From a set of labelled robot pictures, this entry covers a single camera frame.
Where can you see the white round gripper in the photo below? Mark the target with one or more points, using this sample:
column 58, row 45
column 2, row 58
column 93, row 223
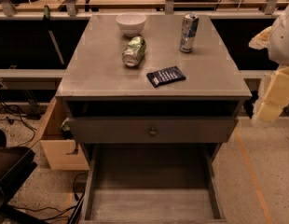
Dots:
column 282, row 42

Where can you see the crushed green soda can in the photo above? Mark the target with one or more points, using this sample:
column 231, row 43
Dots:
column 134, row 52

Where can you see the tall silver blue can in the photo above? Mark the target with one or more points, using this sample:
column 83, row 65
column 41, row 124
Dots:
column 188, row 32

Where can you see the dark blue snack packet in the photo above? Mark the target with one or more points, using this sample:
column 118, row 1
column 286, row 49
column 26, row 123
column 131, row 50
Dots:
column 165, row 76

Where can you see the grey wooden cabinet table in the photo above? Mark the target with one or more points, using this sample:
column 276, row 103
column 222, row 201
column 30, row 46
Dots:
column 97, row 84

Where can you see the white ceramic bowl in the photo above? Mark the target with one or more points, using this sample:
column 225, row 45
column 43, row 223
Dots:
column 131, row 24

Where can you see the open grey lower drawer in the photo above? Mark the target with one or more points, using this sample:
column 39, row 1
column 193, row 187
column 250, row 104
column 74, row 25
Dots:
column 151, row 184

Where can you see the closed grey upper drawer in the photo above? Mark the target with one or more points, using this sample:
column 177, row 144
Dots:
column 158, row 130

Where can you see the light wooden box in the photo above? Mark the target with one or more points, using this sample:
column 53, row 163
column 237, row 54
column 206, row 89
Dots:
column 61, row 153

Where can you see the green handled tool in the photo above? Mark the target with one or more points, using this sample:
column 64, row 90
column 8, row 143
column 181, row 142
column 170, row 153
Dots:
column 47, row 20

